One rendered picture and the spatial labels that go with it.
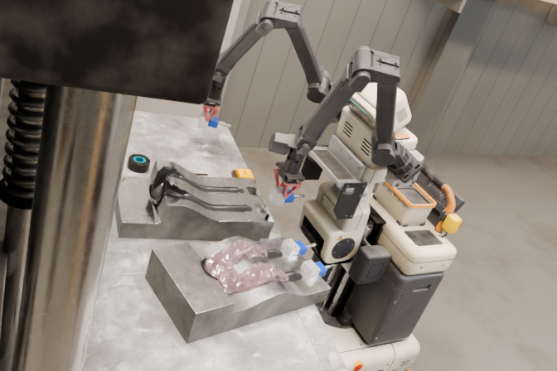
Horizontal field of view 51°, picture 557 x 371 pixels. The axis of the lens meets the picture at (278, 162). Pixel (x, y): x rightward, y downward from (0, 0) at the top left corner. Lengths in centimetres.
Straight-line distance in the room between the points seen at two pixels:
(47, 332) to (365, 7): 391
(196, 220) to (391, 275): 89
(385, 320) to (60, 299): 208
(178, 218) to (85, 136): 145
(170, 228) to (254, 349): 48
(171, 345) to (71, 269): 112
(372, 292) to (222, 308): 106
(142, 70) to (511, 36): 516
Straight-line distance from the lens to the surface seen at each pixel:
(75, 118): 40
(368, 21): 434
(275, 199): 199
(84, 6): 33
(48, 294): 49
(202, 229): 190
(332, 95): 168
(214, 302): 156
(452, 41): 476
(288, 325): 174
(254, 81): 407
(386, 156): 186
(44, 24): 33
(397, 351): 269
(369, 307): 252
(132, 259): 179
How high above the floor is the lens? 195
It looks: 27 degrees down
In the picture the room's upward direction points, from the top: 19 degrees clockwise
